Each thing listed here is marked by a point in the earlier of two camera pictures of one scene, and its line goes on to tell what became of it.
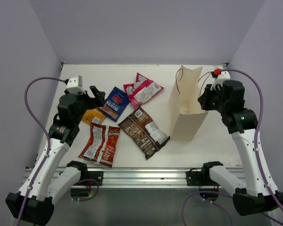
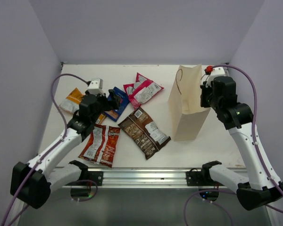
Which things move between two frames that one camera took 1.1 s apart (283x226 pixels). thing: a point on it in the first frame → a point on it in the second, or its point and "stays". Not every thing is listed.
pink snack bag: x=141 y=91 stays
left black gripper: x=98 y=100 → x=114 y=105
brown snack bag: x=147 y=135 stays
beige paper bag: x=187 y=116 stays
